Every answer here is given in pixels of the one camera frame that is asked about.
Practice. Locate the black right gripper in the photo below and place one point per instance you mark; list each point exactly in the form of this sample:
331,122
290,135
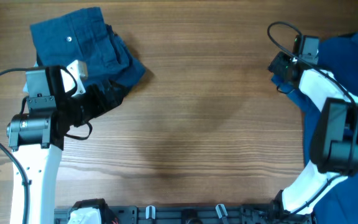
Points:
279,62

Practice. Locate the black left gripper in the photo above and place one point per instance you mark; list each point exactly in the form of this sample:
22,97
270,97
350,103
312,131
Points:
101,106

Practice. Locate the blue polo shirt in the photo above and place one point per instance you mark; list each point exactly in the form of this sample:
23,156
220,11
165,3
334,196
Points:
339,57

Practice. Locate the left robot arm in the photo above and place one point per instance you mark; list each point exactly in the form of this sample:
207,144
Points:
37,137

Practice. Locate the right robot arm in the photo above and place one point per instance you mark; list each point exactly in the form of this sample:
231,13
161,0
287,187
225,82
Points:
334,146

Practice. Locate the folded dark blue shorts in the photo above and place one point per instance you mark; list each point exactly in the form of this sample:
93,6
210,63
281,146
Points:
83,35

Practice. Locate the folded grey garment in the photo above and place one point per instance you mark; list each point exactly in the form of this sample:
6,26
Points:
25,88

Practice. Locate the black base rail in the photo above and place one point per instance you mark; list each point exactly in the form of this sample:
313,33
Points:
244,214

